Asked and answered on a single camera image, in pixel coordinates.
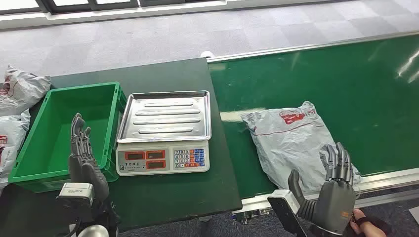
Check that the white electronic scale steel tray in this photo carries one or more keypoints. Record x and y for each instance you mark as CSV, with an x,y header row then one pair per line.
x,y
163,130

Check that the green conveyor belt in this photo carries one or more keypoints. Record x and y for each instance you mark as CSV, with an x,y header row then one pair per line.
x,y
343,81

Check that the green plastic crate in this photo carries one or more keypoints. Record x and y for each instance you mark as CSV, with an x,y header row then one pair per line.
x,y
55,130

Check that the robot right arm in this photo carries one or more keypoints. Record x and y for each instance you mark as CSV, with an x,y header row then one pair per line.
x,y
322,234

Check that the person's hand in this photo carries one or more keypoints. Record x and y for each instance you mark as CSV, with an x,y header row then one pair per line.
x,y
366,229

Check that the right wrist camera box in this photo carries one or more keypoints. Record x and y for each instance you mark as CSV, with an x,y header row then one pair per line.
x,y
286,212

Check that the crumpled grey plastic package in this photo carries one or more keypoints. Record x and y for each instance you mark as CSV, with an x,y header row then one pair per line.
x,y
23,88

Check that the dark window frame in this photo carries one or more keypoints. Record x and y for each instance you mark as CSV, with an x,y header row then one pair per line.
x,y
95,4

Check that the white window sill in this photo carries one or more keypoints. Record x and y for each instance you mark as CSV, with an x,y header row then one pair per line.
x,y
131,14

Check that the grey package with black letters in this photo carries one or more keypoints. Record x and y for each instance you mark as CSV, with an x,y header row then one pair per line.
x,y
288,140

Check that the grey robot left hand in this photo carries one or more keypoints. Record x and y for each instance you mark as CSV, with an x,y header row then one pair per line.
x,y
87,170

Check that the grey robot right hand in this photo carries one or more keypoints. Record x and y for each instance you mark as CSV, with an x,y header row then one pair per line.
x,y
335,202

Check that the white flat sheet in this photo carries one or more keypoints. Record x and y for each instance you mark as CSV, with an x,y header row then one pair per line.
x,y
415,216

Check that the grey package with red logo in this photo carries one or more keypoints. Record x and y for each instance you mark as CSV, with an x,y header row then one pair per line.
x,y
9,144

